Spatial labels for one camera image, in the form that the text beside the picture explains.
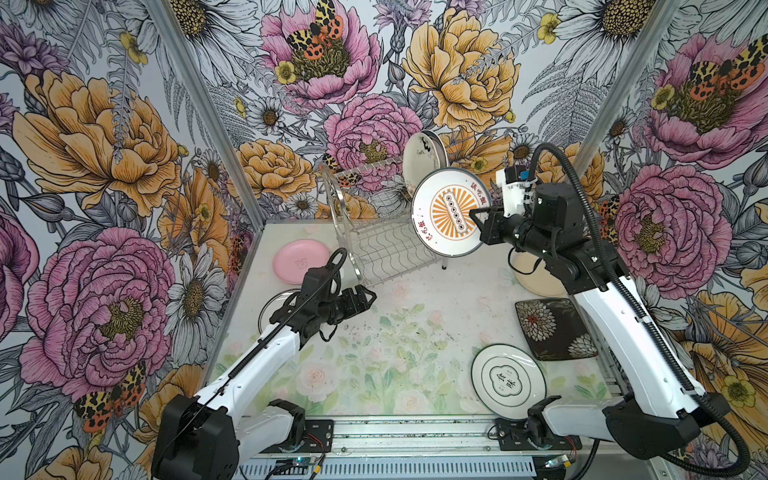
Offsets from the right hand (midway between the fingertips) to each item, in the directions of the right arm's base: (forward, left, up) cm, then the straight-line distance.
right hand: (472, 223), depth 65 cm
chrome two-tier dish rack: (+47, +24, -36) cm, 63 cm away
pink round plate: (+23, +53, -39) cm, 70 cm away
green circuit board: (-37, +39, -40) cm, 67 cm away
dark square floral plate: (-6, -31, -40) cm, 51 cm away
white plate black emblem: (-20, -13, -41) cm, 47 cm away
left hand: (-5, +25, -26) cm, 37 cm away
